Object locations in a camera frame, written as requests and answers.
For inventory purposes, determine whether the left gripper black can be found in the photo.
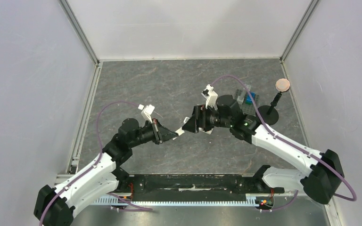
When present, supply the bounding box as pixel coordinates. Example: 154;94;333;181
129;118;178;148

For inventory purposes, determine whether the white battery cover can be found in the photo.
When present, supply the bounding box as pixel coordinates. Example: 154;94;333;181
173;127;185;140

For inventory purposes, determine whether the white remote control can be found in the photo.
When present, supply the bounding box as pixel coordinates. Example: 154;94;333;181
184;117;213;135

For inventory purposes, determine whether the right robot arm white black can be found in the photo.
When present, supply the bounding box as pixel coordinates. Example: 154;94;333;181
182;95;345;204

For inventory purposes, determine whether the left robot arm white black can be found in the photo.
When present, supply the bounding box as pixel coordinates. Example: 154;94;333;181
33;118;178;226

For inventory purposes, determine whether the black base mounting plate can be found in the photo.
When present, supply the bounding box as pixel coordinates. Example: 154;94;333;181
116;174;285;202

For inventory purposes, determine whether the grey lego brick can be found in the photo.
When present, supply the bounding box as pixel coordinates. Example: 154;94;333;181
237;95;246;105

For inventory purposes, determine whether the grey lego baseplate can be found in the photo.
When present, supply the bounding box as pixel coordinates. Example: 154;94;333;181
233;89;256;115

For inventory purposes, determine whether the blue lego brick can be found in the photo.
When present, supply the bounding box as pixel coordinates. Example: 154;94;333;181
245;92;256;105

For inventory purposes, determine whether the clear plastic block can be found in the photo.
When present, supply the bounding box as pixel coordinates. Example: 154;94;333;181
244;84;252;91

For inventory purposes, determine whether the black stand with pink disc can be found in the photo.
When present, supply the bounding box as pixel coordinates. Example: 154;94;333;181
258;78;290;125

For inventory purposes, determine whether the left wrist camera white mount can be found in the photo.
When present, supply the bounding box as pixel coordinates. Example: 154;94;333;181
138;104;155;123

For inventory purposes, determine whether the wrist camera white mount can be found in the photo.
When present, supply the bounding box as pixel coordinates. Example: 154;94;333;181
201;84;218;109
138;104;155;123

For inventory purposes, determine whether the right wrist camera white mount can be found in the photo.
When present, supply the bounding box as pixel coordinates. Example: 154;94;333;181
201;84;218;109

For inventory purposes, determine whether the white slotted cable duct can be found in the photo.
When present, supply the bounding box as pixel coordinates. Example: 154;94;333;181
90;195;259;207

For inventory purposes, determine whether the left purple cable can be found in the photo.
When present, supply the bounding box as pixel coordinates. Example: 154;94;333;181
39;101;141;226

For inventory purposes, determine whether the purple cable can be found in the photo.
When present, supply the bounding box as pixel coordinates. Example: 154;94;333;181
39;101;141;226
210;74;358;202

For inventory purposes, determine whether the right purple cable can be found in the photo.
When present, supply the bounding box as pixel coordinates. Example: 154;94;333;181
210;74;358;202

